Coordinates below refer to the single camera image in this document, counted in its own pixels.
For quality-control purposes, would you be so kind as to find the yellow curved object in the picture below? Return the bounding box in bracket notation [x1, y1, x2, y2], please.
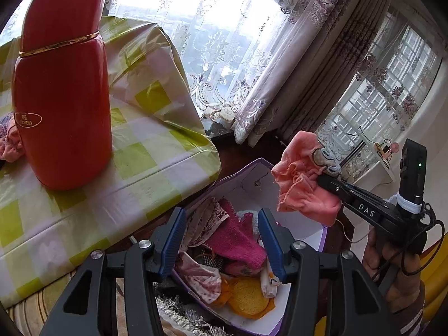
[420, 217, 448, 319]

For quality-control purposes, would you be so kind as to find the beige lace cloth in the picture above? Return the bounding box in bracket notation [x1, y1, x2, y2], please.
[184, 198, 228, 249]

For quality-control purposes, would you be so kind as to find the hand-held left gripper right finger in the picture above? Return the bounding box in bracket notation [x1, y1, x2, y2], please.
[258, 207, 403, 336]

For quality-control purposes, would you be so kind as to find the white window grille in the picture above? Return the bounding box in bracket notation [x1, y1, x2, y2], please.
[329, 17, 438, 141]

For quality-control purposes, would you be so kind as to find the white printed cloth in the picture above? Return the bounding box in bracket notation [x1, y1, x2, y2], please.
[261, 259, 281, 296]

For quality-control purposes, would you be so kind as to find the salmon pink cloth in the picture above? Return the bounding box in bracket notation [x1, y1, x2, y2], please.
[271, 131, 342, 226]
[0, 112, 26, 162]

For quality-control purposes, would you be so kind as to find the white side table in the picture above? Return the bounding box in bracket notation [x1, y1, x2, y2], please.
[360, 136, 401, 179]

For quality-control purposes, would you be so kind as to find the person's right hand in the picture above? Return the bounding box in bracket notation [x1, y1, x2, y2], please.
[362, 222, 426, 314]

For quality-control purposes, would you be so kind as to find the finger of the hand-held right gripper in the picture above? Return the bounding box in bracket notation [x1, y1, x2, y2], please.
[316, 173, 354, 202]

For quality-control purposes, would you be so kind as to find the person's right forearm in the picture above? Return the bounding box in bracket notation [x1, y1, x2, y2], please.
[392, 283, 429, 336]

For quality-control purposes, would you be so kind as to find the mauve patterned curtain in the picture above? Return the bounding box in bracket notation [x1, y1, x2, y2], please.
[233, 0, 396, 148]

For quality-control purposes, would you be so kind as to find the sheer embroidered curtain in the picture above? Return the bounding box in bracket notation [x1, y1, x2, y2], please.
[101, 0, 316, 127]

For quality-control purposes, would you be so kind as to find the white and purple cardboard box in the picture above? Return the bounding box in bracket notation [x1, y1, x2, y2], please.
[171, 157, 330, 336]

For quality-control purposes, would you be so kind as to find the orange sponge cloth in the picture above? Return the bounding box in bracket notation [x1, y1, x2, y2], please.
[219, 276, 277, 319]

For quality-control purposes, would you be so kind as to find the black checked cloth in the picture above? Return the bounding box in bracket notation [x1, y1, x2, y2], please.
[196, 248, 225, 270]

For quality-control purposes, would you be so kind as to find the yellow checked tablecloth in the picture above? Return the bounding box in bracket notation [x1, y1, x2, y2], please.
[0, 16, 221, 309]

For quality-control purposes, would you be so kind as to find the magenta knitted cloth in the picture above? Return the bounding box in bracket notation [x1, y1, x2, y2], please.
[206, 198, 267, 272]

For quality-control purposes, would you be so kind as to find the red flask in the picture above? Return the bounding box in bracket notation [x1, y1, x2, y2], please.
[12, 0, 113, 191]

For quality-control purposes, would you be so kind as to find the pink floral cloth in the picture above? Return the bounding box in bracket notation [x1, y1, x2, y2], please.
[177, 252, 223, 305]

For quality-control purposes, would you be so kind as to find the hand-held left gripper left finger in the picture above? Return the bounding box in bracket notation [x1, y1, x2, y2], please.
[38, 206, 188, 336]

